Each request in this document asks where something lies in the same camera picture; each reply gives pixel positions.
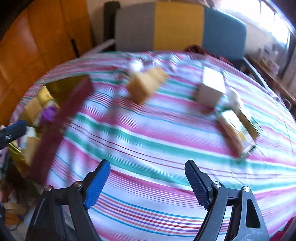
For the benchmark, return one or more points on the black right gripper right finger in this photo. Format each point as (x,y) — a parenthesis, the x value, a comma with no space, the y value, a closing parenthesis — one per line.
(246,221)

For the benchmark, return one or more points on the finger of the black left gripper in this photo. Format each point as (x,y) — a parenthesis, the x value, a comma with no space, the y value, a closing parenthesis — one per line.
(12,132)

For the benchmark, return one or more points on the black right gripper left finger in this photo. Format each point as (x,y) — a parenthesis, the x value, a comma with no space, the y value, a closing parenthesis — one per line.
(62,214)

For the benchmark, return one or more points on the purple snack packet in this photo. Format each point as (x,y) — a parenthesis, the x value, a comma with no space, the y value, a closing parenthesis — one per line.
(48,115)

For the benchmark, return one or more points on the yellow green packet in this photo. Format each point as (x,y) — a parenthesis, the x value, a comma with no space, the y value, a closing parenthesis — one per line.
(237,132)

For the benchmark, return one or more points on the green white small box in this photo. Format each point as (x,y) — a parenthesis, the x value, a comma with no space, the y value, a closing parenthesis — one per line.
(250,123)

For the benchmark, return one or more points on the white cardboard box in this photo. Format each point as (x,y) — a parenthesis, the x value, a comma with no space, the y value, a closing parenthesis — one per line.
(211,88)

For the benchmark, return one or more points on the gold metal tin box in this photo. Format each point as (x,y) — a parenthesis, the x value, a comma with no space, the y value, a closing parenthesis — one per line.
(33,153)

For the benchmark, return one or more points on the orange wooden wardrobe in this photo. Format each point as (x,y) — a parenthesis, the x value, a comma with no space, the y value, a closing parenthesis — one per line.
(45,34)

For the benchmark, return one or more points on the white cotton ball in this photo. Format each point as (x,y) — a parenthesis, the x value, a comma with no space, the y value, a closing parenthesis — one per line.
(135,66)
(234,99)

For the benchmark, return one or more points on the striped pink green bedsheet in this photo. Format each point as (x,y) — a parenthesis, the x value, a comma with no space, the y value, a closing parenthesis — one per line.
(147,195)

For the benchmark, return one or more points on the white box on desk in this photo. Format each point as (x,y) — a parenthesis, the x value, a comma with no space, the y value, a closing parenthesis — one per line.
(268,55)

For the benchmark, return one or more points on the dark red cloth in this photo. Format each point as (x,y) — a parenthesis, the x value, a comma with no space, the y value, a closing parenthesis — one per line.
(200,50)

